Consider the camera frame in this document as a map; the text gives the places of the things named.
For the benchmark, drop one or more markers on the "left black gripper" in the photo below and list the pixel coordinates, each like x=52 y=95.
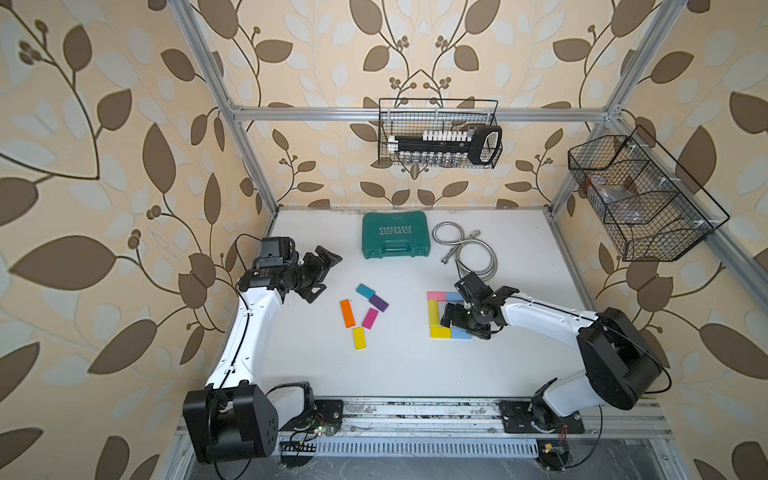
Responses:
x=317 y=269

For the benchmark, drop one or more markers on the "green plastic tool case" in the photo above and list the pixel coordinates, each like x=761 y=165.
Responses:
x=399 y=234

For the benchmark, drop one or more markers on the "pink block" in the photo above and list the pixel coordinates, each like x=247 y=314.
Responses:
x=437 y=296

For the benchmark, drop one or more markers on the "right black wire basket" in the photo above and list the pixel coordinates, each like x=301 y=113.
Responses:
x=680 y=212

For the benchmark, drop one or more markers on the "orange long block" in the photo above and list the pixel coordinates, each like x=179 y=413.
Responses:
x=347 y=314

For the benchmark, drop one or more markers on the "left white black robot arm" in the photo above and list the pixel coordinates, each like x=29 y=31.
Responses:
x=232 y=417

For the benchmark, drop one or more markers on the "magenta block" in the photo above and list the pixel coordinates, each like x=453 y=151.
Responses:
x=370 y=318

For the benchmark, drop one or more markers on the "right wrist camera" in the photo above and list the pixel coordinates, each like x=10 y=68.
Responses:
x=473 y=290

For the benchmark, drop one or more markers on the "purple block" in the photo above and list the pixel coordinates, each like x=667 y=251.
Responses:
x=378 y=303

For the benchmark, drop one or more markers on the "yellow block lower left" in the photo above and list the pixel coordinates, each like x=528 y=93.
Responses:
x=359 y=338

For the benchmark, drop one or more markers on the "centre black wire basket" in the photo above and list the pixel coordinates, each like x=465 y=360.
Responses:
x=413 y=116

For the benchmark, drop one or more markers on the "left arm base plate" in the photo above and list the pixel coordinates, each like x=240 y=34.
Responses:
x=324 y=417

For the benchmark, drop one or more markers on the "black white socket set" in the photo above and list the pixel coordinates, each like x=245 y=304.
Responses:
x=475 y=147

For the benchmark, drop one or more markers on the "aluminium front rail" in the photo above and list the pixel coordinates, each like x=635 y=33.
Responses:
x=482 y=417

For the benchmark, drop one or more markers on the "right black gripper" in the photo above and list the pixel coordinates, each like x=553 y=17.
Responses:
x=455 y=318

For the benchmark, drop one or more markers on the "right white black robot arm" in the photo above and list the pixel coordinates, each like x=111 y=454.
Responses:
x=619 y=365

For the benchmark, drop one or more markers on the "teal block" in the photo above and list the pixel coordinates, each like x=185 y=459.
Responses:
x=365 y=291

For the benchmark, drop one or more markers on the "short yellow block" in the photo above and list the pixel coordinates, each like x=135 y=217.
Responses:
x=439 y=332

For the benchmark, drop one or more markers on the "black wire basket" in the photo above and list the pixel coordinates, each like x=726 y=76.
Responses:
x=680 y=212
x=413 y=116

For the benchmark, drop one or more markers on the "long yellow-green block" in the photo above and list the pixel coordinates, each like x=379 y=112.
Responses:
x=433 y=313

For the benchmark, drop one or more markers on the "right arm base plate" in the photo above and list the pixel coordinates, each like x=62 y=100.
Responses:
x=526 y=417

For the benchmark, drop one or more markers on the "clear plastic bag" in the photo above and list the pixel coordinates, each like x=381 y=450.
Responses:
x=615 y=204

